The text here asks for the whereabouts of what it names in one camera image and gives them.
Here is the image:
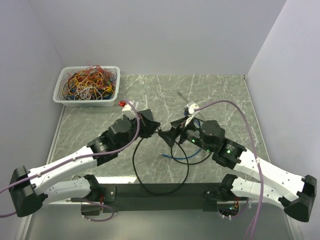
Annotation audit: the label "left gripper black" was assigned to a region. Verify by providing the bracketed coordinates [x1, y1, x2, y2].
[117, 112, 160, 151]

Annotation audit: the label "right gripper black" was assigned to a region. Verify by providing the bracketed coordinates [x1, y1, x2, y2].
[158, 114, 214, 153]

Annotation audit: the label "black ethernet cable long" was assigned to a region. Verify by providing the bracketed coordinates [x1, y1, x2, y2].
[132, 130, 191, 196]

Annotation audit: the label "black network switch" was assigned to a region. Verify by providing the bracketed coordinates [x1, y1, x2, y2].
[138, 109, 154, 121]
[158, 130, 177, 148]

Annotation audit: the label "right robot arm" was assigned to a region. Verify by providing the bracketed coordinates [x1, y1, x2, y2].
[158, 117, 317, 223]

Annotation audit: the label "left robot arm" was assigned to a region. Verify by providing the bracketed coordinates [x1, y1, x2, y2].
[8, 114, 161, 218]

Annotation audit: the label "black ethernet cable short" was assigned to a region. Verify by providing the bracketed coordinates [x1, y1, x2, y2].
[166, 145, 212, 166]

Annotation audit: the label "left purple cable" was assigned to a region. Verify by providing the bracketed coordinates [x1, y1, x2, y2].
[0, 101, 141, 218]

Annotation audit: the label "purple cable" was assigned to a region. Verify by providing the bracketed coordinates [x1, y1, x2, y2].
[194, 99, 265, 240]
[0, 101, 141, 218]

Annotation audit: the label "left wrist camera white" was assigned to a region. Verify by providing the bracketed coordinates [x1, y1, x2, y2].
[119, 100, 139, 119]

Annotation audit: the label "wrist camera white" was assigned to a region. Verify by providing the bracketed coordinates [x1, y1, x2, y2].
[119, 100, 139, 119]
[184, 101, 200, 126]

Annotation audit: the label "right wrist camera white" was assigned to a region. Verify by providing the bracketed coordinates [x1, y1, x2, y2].
[184, 101, 200, 126]

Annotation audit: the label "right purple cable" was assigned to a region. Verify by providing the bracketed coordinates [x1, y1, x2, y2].
[194, 99, 265, 240]

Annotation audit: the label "tangled colourful wires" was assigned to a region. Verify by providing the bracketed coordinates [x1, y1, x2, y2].
[62, 60, 118, 101]

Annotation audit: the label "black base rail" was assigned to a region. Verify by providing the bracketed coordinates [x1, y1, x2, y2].
[99, 182, 251, 214]

